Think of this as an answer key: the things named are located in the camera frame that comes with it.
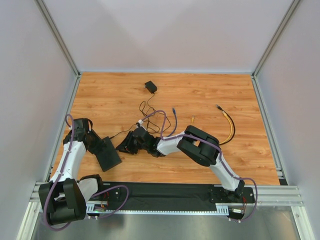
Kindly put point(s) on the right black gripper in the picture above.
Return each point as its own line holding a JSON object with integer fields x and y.
{"x": 132, "y": 141}

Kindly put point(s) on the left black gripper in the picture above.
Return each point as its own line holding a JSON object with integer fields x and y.
{"x": 99, "y": 146}

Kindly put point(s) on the black network switch box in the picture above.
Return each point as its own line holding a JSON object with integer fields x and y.
{"x": 107, "y": 155}

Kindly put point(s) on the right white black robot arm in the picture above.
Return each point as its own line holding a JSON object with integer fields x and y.
{"x": 201, "y": 147}

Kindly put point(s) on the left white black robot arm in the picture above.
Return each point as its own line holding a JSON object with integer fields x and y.
{"x": 67, "y": 170}

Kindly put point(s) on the black power adapter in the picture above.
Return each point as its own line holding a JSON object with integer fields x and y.
{"x": 150, "y": 86}

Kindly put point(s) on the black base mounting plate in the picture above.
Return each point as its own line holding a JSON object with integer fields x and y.
{"x": 169, "y": 196}

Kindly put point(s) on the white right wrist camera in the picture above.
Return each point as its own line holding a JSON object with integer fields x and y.
{"x": 140, "y": 122}

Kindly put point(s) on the grey slotted cable duct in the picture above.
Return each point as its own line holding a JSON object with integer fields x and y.
{"x": 95, "y": 209}

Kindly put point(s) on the left aluminium frame post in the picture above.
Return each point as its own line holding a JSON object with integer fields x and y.
{"x": 57, "y": 35}

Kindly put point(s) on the aluminium frame post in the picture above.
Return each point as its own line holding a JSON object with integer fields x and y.
{"x": 57, "y": 35}
{"x": 276, "y": 36}

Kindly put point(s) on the front aluminium frame rail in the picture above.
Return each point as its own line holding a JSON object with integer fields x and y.
{"x": 265, "y": 195}

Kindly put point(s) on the right aluminium frame post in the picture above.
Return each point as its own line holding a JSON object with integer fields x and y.
{"x": 276, "y": 36}

